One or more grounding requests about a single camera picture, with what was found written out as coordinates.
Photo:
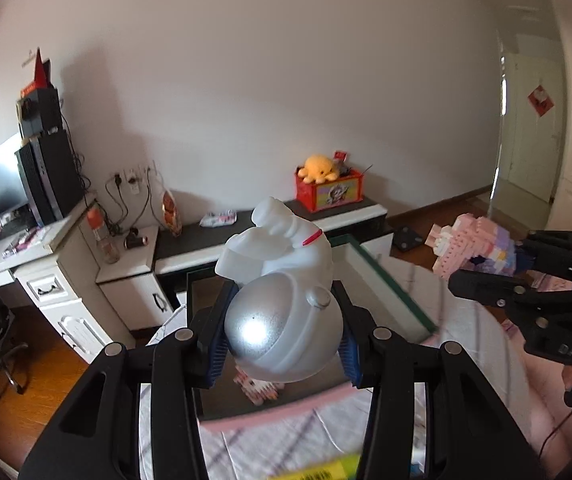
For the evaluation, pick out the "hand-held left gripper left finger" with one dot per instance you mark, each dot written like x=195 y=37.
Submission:
x=214 y=365

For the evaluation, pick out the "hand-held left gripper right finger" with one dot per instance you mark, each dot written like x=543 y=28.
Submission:
x=351 y=360

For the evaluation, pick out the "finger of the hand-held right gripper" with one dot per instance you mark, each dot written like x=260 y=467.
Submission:
x=486 y=287
x=561 y=242

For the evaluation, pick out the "pink building block figure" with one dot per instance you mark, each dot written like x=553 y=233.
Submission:
x=471 y=242

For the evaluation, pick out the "white silver astronaut figure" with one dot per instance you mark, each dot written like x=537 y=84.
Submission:
x=276 y=320

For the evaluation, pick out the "pink storage box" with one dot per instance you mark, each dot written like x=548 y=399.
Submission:
x=396 y=290

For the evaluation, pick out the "pink white block toy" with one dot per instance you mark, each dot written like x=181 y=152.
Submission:
x=261 y=390

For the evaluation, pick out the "pink pillow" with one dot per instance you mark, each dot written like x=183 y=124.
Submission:
x=541 y=390

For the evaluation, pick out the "black square floor plate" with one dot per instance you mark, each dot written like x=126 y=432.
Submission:
x=406 y=239

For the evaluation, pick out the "white striped bed sheet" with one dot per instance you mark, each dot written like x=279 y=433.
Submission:
x=276 y=440

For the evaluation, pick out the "white door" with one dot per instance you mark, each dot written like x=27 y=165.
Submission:
x=536 y=135

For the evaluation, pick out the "yellow green packet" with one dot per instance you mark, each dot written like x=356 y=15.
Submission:
x=316 y=467

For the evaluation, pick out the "white low cabinet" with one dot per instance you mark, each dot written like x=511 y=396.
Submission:
x=131 y=285

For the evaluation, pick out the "black top low cabinet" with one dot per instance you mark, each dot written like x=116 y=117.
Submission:
x=246 y=240

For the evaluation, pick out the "red door decoration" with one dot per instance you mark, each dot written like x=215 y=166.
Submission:
x=539 y=101

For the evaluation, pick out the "white tissue packet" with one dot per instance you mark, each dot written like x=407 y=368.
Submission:
x=218 y=219

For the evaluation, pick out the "small black cylinder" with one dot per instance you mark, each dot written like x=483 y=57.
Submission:
x=136 y=240

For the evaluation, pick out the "orange snack bag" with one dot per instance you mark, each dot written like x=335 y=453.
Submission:
x=171 y=215

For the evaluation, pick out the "clear bottle orange cap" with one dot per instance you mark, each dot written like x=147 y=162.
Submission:
x=102 y=240

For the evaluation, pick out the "red storage crate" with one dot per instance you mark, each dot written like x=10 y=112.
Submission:
x=331 y=192

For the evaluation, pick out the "white desk with drawers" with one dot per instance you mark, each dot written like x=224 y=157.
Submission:
x=41 y=280

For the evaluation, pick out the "orange octopus plush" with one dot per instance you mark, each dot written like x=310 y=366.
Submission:
x=318 y=169

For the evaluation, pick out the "small red card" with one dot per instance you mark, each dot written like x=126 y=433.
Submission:
x=341 y=155

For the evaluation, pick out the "black computer tower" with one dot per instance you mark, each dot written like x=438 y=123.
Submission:
x=48 y=180

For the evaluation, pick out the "stack of black boxes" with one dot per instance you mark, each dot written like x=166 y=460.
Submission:
x=41 y=112

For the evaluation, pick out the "small red flag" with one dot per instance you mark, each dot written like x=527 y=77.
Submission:
x=40 y=67

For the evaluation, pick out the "white wall sockets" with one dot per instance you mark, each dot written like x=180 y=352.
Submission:
x=133 y=175

